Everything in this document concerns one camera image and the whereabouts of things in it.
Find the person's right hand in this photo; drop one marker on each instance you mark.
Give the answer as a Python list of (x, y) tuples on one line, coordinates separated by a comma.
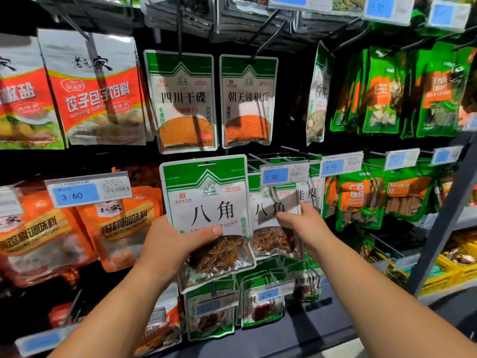
[(313, 231)]

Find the person's left hand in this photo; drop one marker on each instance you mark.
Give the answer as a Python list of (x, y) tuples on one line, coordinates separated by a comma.
[(175, 253)]

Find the clear cinnamon packets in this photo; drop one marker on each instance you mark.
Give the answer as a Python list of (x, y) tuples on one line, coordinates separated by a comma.
[(309, 194)]

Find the green orange Guangxi cinnamon bags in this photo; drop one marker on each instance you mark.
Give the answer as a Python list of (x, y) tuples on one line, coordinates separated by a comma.
[(410, 194), (354, 201)]

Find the orange seasoning packet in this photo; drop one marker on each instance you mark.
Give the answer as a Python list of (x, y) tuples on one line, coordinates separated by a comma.
[(123, 227)]

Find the row of clear green-top packets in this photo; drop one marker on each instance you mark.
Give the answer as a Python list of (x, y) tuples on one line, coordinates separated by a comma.
[(212, 313)]

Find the row of green white packets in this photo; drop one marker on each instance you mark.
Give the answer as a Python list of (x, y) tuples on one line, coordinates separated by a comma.
[(279, 294)]

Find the row of yellow black packets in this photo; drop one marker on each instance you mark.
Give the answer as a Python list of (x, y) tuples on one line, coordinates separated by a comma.
[(395, 268)]

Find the clear white-slice packets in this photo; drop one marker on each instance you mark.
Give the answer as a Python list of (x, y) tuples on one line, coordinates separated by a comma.
[(319, 100)]

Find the clear chili powder packets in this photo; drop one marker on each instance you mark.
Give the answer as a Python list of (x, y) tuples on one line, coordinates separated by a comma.
[(248, 108)]

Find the clear orange powder packets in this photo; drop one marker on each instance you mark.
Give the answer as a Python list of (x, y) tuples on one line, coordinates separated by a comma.
[(182, 108)]

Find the green white-slice packets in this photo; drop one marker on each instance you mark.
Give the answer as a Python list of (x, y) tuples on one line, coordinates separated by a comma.
[(380, 93)]

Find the white red-label packets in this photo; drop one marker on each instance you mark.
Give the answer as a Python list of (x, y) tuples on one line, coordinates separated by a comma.
[(26, 100), (97, 93)]

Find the green leaf packets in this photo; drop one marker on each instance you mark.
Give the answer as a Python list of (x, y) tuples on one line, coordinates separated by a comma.
[(440, 93)]

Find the clear dried-leaf packets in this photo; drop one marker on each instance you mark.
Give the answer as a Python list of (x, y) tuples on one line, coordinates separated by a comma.
[(349, 3)]

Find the person's left forearm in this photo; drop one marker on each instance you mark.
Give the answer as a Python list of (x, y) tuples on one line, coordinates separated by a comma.
[(112, 320)]

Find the person's right forearm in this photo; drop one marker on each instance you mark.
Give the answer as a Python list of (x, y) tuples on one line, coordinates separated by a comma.
[(395, 309)]

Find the blue white price tag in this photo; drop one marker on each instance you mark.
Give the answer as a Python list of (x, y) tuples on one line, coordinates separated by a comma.
[(209, 306), (298, 2), (283, 173), (339, 164), (267, 294), (9, 201), (401, 160), (45, 340), (86, 191), (447, 15), (447, 155), (387, 7)]

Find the gray metal shelving unit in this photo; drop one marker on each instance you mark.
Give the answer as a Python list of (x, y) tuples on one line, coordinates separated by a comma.
[(440, 220)]

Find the yellow display trays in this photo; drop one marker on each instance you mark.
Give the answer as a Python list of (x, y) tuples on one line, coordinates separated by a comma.
[(447, 264)]

